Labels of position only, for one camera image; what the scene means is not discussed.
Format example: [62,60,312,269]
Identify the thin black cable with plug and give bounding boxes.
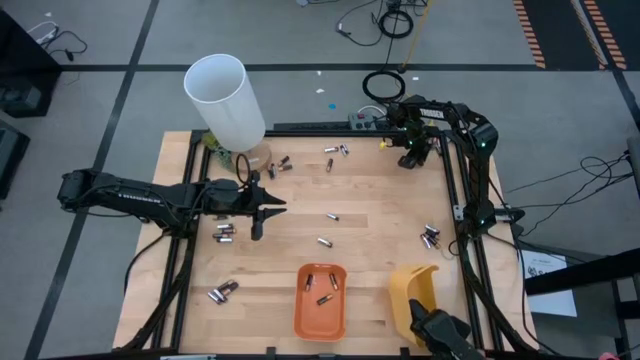
[335,0,386,48]

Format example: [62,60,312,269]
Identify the yellow floor cable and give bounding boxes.
[399,0,434,71]

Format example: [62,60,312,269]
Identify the loose black floor cables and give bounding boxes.
[504,152,634,239]

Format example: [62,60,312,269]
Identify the white cylindrical tube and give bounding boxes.
[182,53,274,176]

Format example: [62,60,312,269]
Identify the grey pole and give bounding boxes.
[626,135,640,201]

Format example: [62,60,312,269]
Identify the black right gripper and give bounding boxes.
[394,117,437,170]

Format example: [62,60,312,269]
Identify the black cabinet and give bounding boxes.
[0,8,64,91]

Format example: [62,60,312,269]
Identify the grey power strip red switch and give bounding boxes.
[348,112,382,132]

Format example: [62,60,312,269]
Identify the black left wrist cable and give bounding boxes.
[234,153,253,187]

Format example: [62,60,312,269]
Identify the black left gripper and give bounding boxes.
[201,170,288,243]

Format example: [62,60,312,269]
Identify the black flat bar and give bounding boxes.
[273,121,351,132]

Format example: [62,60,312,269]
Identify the orange plastic bin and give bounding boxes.
[292,262,349,343]

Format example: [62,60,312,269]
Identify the black floor box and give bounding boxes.
[0,119,31,200]

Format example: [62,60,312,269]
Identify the yellow plastic bin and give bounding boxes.
[388,263,441,349]

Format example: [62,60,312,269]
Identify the small coiled black cable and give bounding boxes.
[377,8,415,40]

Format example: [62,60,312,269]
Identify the white printed paper sheet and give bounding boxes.
[519,249,579,319]

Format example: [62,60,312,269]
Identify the large coiled black cable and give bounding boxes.
[361,70,407,104]

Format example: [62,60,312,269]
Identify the white charger cable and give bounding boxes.
[27,19,60,44]

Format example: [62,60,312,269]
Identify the white floor cable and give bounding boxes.
[357,103,390,117]

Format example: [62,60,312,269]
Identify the black desk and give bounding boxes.
[523,247,640,360]

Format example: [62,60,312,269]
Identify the dark grey floor equipment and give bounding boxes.
[0,74,54,119]

